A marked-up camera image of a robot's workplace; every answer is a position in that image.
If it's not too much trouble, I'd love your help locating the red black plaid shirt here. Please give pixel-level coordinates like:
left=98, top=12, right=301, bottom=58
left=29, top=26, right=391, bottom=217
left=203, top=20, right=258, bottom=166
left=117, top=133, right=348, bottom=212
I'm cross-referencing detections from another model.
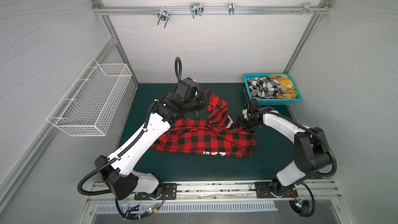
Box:
left=151, top=89, right=257, bottom=158

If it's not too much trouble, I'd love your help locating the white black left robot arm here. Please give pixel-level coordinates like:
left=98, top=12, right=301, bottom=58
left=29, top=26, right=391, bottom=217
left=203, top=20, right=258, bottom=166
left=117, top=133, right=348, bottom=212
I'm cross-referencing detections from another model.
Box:
left=94, top=78, right=209, bottom=200

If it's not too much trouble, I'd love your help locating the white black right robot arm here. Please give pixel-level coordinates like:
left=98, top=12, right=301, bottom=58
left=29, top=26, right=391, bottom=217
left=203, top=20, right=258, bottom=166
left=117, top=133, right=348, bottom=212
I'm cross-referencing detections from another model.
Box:
left=237, top=99, right=337, bottom=198

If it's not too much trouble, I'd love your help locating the teal plastic basket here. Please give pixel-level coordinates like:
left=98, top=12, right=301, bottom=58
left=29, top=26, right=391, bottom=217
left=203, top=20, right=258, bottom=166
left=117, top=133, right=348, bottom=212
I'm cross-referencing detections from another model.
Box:
left=244, top=73, right=302, bottom=106

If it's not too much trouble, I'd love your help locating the black white checkered shirt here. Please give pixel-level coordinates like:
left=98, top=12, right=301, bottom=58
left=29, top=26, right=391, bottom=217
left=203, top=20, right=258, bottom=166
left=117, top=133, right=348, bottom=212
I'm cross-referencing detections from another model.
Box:
left=247, top=77, right=280, bottom=99

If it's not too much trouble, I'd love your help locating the yellow plaid shirt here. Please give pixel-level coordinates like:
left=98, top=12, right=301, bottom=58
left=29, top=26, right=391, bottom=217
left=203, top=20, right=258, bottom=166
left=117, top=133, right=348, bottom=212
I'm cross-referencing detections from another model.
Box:
left=268, top=74, right=299, bottom=100

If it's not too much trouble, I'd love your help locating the metal u-bolt hook left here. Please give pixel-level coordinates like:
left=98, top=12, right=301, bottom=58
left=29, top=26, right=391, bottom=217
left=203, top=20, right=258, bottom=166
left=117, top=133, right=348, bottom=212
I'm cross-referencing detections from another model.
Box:
left=157, top=9, right=170, bottom=28

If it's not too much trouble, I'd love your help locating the metal u-bolt hook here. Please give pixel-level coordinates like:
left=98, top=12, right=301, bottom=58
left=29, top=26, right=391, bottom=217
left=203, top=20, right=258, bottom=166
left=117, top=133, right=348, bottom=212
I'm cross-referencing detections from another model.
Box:
left=189, top=2, right=204, bottom=18
left=157, top=9, right=170, bottom=28

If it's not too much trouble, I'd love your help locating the metal u-bolt hook middle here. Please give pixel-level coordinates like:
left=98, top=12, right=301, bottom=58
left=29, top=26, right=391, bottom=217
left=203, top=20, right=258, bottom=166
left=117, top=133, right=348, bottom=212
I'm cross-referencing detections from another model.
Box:
left=189, top=2, right=204, bottom=18

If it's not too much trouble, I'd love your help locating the metal clip hook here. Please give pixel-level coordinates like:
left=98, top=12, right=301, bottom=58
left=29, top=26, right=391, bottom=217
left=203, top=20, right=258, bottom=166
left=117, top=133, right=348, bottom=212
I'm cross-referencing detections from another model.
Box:
left=229, top=3, right=235, bottom=16

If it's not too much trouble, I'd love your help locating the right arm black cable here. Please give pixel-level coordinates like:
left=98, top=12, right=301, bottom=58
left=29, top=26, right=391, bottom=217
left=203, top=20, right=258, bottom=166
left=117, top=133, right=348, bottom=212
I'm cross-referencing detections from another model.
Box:
left=243, top=89, right=338, bottom=218

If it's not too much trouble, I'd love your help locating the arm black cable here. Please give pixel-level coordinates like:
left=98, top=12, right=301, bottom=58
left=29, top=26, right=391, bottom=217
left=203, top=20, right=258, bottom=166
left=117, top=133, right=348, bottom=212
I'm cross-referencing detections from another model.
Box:
left=77, top=56, right=182, bottom=221
left=243, top=89, right=338, bottom=218

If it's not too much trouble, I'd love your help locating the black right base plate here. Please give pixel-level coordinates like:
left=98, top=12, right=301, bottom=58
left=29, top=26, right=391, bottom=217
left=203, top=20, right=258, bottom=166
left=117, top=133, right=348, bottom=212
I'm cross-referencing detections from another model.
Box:
left=250, top=180, right=298, bottom=199

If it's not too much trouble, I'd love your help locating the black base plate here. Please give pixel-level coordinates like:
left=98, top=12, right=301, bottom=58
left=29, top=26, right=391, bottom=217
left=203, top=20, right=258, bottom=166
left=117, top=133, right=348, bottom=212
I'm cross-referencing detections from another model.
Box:
left=134, top=183, right=177, bottom=201
left=250, top=180, right=298, bottom=199

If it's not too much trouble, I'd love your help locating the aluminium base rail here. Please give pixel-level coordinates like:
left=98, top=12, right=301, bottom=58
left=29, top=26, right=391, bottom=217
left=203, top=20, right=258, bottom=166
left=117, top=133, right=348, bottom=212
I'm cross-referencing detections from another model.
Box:
left=86, top=178, right=343, bottom=204

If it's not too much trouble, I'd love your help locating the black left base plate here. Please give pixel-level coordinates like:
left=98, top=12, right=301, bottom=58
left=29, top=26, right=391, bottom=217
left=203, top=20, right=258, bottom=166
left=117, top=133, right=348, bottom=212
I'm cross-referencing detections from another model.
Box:
left=134, top=183, right=177, bottom=201

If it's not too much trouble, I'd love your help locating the white wire basket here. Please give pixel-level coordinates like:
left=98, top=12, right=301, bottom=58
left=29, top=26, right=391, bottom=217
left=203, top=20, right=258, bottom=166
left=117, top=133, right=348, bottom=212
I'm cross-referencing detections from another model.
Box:
left=46, top=58, right=132, bottom=136

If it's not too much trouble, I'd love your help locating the metal bracket hook right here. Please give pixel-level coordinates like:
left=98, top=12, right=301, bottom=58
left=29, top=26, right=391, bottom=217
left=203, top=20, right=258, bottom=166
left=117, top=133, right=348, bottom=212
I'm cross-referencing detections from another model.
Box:
left=292, top=3, right=320, bottom=16

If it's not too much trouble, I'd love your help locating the aluminium horizontal rail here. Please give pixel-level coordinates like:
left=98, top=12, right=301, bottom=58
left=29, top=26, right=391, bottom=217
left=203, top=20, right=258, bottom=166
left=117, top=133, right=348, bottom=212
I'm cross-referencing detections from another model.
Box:
left=93, top=4, right=332, bottom=16

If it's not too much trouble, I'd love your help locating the right aluminium corner post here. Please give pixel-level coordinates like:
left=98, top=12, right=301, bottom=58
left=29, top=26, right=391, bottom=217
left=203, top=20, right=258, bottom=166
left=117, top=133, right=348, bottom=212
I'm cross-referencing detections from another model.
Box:
left=284, top=0, right=332, bottom=74

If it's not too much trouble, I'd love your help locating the aluminium corner frame post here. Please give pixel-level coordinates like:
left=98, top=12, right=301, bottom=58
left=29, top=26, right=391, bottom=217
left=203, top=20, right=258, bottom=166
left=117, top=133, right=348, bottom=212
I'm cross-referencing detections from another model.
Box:
left=92, top=0, right=139, bottom=88

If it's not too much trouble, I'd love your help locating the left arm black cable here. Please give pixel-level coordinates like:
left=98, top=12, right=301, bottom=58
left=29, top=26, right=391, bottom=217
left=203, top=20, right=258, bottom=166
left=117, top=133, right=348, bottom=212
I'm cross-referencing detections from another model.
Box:
left=77, top=56, right=182, bottom=221

